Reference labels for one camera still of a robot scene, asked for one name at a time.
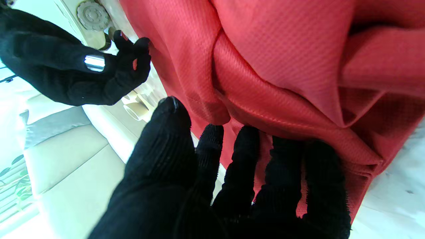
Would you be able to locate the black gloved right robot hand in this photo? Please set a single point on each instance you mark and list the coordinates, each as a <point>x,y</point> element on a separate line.
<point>49,63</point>

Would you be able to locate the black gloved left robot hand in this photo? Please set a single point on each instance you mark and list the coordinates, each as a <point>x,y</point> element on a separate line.
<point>159,186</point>

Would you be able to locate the red shirt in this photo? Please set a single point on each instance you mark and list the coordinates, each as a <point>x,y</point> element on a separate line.
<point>282,66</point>

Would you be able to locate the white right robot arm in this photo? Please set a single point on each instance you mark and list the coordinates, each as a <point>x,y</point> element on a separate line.
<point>93,15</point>

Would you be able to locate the grey sofa cushion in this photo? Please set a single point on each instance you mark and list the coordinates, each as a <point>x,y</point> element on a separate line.
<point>53,126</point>

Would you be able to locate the wooden bowl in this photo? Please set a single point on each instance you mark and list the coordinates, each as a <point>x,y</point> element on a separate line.
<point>136,111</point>

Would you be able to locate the tall green leafy plant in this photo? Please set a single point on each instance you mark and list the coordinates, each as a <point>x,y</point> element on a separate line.
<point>20,186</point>

